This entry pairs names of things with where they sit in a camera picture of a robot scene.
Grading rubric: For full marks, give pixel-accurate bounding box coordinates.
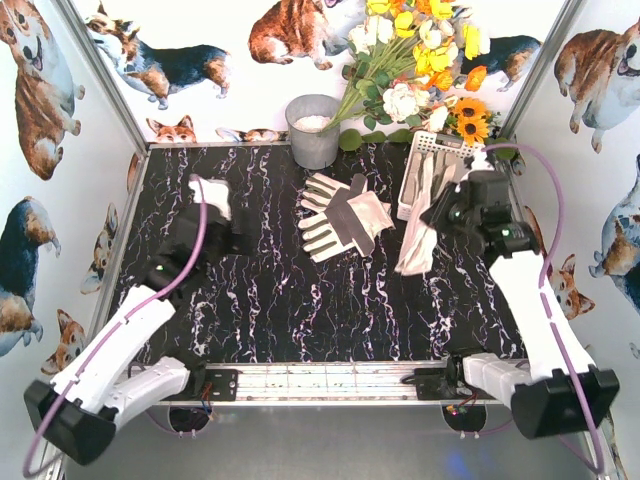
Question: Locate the white glove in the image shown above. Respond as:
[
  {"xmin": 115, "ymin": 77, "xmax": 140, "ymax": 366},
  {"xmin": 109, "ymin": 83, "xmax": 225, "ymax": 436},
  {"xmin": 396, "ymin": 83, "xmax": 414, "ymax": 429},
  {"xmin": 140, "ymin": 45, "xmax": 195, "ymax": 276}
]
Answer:
[{"xmin": 393, "ymin": 164, "xmax": 457, "ymax": 277}]

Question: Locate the grey-strap glove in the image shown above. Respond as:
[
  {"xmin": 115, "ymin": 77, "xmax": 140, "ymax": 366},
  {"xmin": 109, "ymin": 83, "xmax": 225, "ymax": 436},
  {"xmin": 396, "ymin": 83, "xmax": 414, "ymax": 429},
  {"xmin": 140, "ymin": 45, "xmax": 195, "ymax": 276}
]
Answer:
[
  {"xmin": 298, "ymin": 191, "xmax": 394, "ymax": 263},
  {"xmin": 400, "ymin": 150, "xmax": 458, "ymax": 205}
]

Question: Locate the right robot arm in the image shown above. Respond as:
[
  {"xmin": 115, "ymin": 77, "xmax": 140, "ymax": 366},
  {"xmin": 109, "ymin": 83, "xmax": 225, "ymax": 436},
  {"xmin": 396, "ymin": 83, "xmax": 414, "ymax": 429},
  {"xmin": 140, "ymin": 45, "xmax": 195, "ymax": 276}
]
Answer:
[{"xmin": 420, "ymin": 170, "xmax": 620, "ymax": 439}]

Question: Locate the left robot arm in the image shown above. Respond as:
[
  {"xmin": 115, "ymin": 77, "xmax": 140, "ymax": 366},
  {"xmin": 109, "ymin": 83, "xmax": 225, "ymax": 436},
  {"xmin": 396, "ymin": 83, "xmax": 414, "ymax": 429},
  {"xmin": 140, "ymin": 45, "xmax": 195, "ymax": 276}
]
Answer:
[{"xmin": 24, "ymin": 203, "xmax": 255, "ymax": 465}]

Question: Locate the white perforated storage basket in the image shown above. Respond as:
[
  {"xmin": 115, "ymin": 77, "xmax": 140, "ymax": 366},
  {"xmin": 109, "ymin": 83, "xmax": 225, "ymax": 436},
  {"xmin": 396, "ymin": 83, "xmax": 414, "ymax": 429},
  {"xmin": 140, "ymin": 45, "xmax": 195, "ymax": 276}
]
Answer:
[{"xmin": 396, "ymin": 130, "xmax": 496, "ymax": 221}]

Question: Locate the back centre glove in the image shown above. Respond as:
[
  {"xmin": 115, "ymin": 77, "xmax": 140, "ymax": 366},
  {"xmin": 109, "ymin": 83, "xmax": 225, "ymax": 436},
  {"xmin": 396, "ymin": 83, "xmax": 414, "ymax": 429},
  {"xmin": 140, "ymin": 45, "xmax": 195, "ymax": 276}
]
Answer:
[{"xmin": 300, "ymin": 173, "xmax": 368, "ymax": 213}]

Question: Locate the grey metal bucket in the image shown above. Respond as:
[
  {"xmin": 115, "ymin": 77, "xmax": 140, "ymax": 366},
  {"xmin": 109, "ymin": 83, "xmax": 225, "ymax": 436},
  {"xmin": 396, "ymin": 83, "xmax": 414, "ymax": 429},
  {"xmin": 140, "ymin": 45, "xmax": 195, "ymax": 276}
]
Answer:
[{"xmin": 285, "ymin": 94, "xmax": 340, "ymax": 170}]

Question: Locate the artificial flower bouquet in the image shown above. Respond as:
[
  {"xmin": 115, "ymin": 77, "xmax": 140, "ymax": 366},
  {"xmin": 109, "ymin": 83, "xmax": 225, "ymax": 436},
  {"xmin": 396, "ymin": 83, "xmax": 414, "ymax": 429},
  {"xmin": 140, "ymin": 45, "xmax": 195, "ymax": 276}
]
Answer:
[{"xmin": 321, "ymin": 1, "xmax": 516, "ymax": 147}]

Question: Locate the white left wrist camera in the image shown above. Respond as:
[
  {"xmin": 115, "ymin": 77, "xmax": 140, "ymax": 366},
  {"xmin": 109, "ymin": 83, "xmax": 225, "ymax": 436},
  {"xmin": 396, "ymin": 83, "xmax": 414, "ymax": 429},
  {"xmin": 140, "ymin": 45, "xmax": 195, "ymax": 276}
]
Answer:
[{"xmin": 188, "ymin": 174, "xmax": 232, "ymax": 221}]

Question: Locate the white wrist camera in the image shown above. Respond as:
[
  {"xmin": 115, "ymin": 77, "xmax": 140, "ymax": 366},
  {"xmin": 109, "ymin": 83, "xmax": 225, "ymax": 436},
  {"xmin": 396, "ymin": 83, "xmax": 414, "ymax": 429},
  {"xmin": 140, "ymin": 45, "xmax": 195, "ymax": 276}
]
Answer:
[
  {"xmin": 188, "ymin": 174, "xmax": 232, "ymax": 221},
  {"xmin": 464, "ymin": 151, "xmax": 495, "ymax": 172}
]

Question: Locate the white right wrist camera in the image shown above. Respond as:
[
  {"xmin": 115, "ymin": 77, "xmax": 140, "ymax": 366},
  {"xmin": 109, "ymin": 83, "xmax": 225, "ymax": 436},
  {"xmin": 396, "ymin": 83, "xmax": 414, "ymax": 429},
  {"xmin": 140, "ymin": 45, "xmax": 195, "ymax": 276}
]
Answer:
[{"xmin": 464, "ymin": 151, "xmax": 495, "ymax": 172}]

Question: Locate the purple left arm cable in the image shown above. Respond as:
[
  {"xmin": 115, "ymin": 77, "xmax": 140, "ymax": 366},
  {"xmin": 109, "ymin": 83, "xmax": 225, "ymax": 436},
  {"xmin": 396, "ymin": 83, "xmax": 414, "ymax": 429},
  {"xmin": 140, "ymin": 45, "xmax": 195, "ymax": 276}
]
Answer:
[{"xmin": 22, "ymin": 175, "xmax": 210, "ymax": 479}]

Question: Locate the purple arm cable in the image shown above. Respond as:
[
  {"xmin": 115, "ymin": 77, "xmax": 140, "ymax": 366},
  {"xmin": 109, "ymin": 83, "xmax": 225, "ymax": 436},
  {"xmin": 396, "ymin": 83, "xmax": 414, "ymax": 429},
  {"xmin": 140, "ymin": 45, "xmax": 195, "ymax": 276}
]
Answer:
[
  {"xmin": 482, "ymin": 142, "xmax": 604, "ymax": 474},
  {"xmin": 22, "ymin": 175, "xmax": 210, "ymax": 479}
]

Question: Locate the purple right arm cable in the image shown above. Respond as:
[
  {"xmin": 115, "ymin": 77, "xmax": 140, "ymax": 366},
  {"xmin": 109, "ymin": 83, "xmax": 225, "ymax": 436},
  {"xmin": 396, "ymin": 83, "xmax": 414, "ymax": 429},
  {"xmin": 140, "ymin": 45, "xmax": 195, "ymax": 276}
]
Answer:
[{"xmin": 482, "ymin": 142, "xmax": 604, "ymax": 474}]

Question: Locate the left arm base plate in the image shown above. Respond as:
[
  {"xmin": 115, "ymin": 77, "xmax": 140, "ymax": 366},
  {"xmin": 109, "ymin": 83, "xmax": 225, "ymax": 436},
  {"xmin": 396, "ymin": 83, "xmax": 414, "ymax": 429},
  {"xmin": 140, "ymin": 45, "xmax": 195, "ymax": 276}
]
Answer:
[{"xmin": 191, "ymin": 367, "xmax": 239, "ymax": 402}]

